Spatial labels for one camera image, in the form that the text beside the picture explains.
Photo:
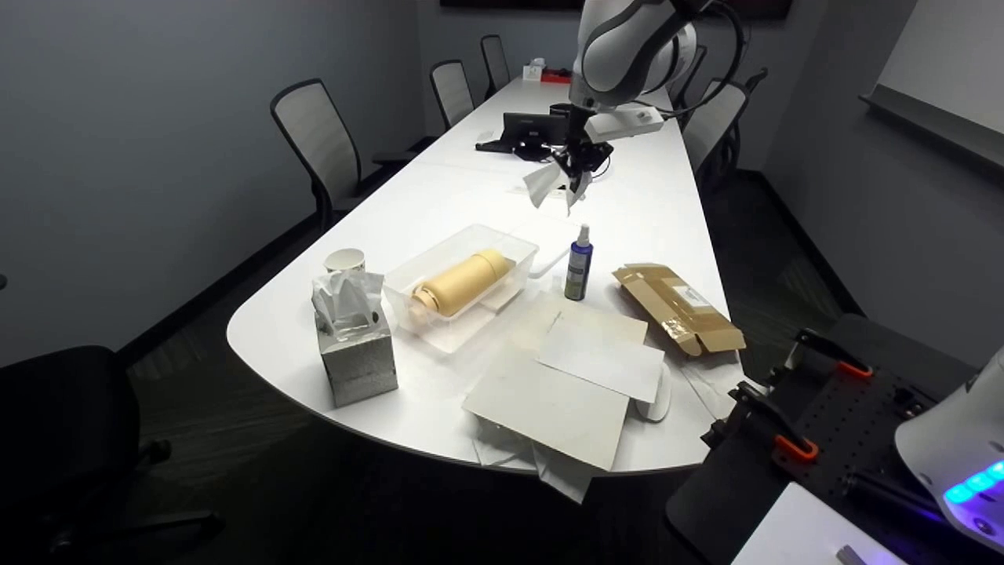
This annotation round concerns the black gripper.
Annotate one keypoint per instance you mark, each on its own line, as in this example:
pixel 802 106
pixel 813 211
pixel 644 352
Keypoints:
pixel 573 129

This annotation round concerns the white paper towel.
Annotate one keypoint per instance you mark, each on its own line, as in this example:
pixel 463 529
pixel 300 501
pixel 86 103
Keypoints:
pixel 541 182

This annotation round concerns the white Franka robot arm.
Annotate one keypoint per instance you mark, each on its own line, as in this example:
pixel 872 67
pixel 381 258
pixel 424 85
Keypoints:
pixel 627 53

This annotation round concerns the black conference phone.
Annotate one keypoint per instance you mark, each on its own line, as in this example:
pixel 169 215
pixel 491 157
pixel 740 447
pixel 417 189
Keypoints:
pixel 512 133

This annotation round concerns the small dark spray bottle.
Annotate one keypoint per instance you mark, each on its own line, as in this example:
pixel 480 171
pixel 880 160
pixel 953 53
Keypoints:
pixel 578 271

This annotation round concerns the small red object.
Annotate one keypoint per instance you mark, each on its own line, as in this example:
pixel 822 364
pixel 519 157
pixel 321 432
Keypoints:
pixel 558 73

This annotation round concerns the small white box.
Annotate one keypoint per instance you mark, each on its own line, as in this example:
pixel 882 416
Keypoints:
pixel 533 69

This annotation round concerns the clear plastic tray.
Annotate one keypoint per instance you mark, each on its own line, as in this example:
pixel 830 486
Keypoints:
pixel 491 244

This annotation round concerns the grey mesh office chair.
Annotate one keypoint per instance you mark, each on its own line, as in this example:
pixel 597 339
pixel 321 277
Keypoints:
pixel 454 93
pixel 717 122
pixel 494 58
pixel 316 136

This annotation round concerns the brown cardboard box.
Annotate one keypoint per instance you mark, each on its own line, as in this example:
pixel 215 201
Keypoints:
pixel 677 309

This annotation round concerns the white rounded flat device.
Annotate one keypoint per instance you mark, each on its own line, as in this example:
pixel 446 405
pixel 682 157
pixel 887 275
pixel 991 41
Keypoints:
pixel 660 399

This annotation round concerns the white mug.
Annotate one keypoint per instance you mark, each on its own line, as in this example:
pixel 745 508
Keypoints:
pixel 347 258

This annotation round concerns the white facial tissue sheet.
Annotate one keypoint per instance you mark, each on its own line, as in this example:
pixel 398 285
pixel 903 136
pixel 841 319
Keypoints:
pixel 350 301

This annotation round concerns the grey tissue box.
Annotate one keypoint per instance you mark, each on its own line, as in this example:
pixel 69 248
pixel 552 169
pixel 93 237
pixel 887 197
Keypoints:
pixel 361 364

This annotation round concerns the black clamp orange tips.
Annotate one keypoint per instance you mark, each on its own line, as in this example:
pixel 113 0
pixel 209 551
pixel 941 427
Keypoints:
pixel 770 419
pixel 825 355

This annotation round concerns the thin white paper sheet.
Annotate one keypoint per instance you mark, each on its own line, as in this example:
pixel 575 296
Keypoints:
pixel 569 483

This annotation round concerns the black mounting plate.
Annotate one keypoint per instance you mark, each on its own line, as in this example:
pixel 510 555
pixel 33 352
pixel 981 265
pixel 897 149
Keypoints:
pixel 867 419

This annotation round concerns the white paper with grey mark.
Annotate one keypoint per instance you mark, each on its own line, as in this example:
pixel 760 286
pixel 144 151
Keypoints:
pixel 796 529

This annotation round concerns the white device blue light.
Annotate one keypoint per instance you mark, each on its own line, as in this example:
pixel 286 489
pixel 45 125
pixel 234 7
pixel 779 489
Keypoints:
pixel 951 427

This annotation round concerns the black padded office chair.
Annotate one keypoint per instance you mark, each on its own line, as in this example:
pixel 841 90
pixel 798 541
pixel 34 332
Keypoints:
pixel 63 419

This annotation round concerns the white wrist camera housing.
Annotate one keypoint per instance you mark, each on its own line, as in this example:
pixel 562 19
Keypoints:
pixel 627 122

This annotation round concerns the wall whiteboard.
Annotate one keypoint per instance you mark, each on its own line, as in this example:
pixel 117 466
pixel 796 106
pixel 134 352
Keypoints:
pixel 951 53

